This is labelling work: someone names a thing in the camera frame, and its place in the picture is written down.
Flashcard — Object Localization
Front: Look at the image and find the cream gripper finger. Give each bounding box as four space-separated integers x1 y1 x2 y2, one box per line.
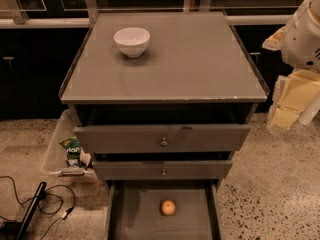
262 27 285 51
267 69 320 134

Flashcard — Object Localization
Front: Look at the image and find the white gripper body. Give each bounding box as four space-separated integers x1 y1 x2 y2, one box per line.
281 0 320 69

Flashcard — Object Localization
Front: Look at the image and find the orange fruit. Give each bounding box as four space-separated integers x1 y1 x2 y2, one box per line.
161 200 176 216

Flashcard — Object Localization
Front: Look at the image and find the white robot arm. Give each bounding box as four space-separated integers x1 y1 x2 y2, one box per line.
262 0 320 134

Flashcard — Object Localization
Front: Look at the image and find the grey top drawer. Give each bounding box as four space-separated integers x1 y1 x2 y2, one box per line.
74 124 250 153

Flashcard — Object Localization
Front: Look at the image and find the grey drawer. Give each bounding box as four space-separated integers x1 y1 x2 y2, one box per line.
105 180 224 240
74 124 250 153
93 160 232 180

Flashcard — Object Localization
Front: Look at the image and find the grey drawer cabinet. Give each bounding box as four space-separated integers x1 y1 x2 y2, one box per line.
58 11 270 240

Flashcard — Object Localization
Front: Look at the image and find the grey middle drawer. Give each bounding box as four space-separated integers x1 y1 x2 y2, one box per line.
93 160 232 180

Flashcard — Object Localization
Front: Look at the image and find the grey bottom drawer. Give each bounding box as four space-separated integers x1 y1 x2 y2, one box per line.
105 180 224 240

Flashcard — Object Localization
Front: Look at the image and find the white ceramic bowl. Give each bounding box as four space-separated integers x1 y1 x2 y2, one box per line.
113 27 151 58

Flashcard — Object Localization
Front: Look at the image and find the green snack bag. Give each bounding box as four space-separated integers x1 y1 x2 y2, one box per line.
59 136 81 166

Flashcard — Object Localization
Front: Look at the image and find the clear plastic storage bin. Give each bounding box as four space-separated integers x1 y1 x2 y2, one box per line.
42 110 97 183

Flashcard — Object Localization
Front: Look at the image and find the metal window railing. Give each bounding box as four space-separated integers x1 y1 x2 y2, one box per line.
0 0 303 28

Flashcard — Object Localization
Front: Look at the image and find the black bar on floor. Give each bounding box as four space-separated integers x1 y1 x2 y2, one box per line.
14 182 47 240

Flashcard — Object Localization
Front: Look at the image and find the black cable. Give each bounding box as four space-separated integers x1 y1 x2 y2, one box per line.
0 175 77 240

